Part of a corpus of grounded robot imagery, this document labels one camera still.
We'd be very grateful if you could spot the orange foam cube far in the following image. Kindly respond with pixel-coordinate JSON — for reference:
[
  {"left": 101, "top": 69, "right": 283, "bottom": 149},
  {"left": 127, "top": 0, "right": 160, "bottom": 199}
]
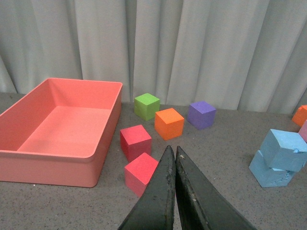
[{"left": 292, "top": 105, "right": 307, "bottom": 127}]

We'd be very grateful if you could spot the grey curtain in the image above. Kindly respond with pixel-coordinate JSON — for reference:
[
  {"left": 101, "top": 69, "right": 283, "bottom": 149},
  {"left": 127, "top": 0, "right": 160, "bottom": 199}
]
[{"left": 0, "top": 0, "right": 307, "bottom": 114}]

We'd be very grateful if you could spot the light blue foam cube notched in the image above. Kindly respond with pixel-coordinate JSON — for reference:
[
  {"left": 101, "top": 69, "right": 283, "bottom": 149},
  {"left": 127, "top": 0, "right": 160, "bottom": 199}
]
[{"left": 260, "top": 129, "right": 307, "bottom": 172}]

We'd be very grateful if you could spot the dark red foam cube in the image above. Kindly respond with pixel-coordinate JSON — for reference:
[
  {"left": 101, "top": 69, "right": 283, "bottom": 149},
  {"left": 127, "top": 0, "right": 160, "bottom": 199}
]
[{"left": 120, "top": 125, "right": 152, "bottom": 162}]

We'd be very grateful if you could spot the light blue foam cube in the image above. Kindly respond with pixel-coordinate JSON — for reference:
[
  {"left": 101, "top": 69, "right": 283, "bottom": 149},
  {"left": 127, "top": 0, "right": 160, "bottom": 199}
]
[{"left": 249, "top": 150, "right": 296, "bottom": 188}]

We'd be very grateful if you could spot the green foam cube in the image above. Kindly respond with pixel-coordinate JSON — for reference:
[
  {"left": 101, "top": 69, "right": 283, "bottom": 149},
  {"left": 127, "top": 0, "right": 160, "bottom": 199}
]
[{"left": 134, "top": 93, "right": 160, "bottom": 121}]

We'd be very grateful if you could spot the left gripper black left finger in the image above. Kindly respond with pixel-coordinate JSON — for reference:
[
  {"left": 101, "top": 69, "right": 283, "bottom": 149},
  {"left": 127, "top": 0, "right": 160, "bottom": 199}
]
[{"left": 119, "top": 145, "right": 176, "bottom": 230}]

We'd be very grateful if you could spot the purple foam cube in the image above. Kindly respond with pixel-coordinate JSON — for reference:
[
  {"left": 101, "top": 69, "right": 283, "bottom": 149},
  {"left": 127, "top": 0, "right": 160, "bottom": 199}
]
[{"left": 187, "top": 101, "right": 216, "bottom": 130}]

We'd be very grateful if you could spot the orange foam cube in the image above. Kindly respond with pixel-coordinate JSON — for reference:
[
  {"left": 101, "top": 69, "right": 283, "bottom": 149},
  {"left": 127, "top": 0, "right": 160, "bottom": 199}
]
[
  {"left": 154, "top": 108, "right": 184, "bottom": 141},
  {"left": 292, "top": 105, "right": 307, "bottom": 127}
]

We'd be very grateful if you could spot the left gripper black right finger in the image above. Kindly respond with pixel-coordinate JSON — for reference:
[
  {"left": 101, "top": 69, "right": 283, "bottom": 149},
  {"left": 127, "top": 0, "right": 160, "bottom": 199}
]
[{"left": 176, "top": 146, "right": 255, "bottom": 230}]

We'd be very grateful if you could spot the pink foam cube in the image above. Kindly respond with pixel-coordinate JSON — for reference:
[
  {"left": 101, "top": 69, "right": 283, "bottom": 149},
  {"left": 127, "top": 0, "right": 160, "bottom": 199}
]
[{"left": 298, "top": 120, "right": 307, "bottom": 142}]

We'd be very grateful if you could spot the pink plastic bin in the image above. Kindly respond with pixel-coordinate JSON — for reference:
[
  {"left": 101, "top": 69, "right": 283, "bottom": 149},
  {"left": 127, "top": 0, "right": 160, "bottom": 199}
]
[{"left": 0, "top": 78, "right": 122, "bottom": 187}]

